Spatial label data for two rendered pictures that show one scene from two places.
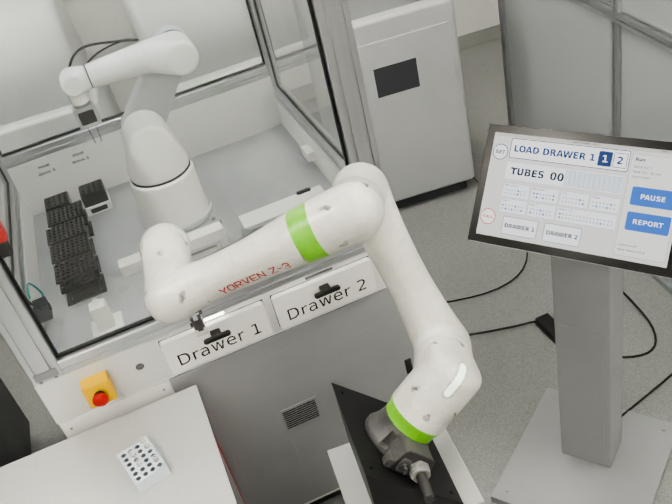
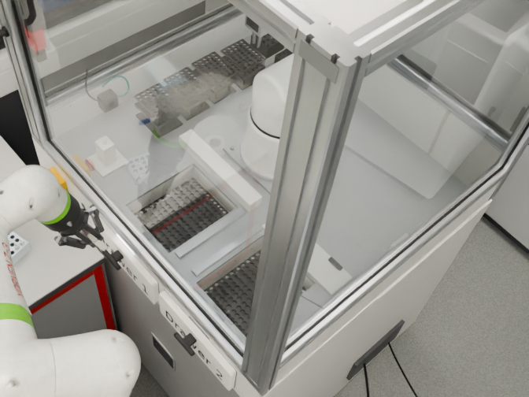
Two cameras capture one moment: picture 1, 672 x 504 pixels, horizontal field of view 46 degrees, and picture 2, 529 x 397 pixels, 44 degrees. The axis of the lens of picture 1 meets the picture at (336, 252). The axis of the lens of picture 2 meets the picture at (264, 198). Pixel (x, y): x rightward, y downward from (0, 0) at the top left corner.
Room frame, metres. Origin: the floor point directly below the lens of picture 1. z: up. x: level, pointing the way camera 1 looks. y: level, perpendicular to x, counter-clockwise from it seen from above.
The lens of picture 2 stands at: (1.38, -0.56, 2.47)
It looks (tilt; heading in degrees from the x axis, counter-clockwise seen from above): 54 degrees down; 53
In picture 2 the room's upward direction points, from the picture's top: 9 degrees clockwise
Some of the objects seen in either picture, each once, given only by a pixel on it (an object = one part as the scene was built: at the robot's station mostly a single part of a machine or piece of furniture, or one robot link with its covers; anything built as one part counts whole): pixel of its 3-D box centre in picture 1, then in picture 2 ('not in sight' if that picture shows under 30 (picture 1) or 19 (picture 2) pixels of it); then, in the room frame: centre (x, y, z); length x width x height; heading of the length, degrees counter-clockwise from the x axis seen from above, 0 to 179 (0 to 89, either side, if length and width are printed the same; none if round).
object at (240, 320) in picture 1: (217, 337); (124, 257); (1.63, 0.37, 0.87); 0.29 x 0.02 x 0.11; 103
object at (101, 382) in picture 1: (98, 390); (53, 185); (1.54, 0.68, 0.88); 0.07 x 0.05 x 0.07; 103
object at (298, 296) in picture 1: (324, 292); (196, 339); (1.70, 0.06, 0.87); 0.29 x 0.02 x 0.11; 103
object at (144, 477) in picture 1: (143, 464); (3, 252); (1.34, 0.59, 0.78); 0.12 x 0.08 x 0.04; 27
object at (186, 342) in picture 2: (325, 289); (187, 341); (1.67, 0.05, 0.91); 0.07 x 0.04 x 0.01; 103
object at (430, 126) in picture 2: not in sight; (457, 138); (2.22, -0.05, 1.52); 0.87 x 0.01 x 0.86; 13
